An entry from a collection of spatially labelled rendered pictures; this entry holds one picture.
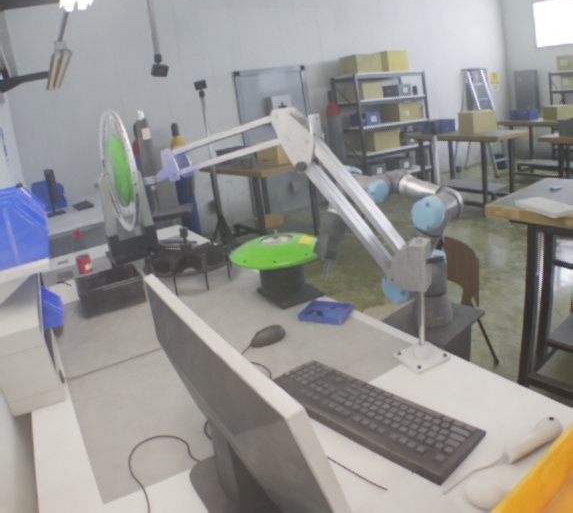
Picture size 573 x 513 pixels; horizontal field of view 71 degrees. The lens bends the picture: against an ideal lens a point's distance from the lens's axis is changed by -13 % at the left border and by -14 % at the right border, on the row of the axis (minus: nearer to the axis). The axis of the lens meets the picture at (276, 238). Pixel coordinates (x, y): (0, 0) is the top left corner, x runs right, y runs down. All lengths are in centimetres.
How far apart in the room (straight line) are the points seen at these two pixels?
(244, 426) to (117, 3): 599
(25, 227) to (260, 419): 95
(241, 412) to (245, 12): 649
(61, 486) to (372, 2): 794
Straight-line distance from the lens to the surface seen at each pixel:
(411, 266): 97
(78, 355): 141
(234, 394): 50
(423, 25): 900
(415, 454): 80
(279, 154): 444
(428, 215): 108
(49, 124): 590
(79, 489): 92
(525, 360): 237
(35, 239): 127
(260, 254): 140
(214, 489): 81
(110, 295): 164
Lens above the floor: 150
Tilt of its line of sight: 16 degrees down
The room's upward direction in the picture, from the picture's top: 8 degrees counter-clockwise
